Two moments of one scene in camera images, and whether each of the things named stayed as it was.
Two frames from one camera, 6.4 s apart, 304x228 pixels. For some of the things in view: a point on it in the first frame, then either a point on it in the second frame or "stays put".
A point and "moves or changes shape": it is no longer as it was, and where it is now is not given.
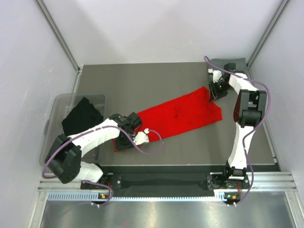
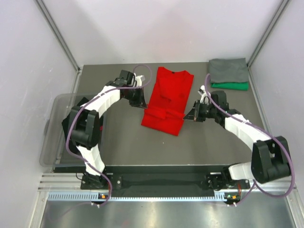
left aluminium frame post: x=56 y=29 stays put
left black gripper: x=119 y=147 → x=139 y=102
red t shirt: x=191 y=109 moves or changes shape
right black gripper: x=213 y=94 → x=194 y=114
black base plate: x=169 y=181 stays put
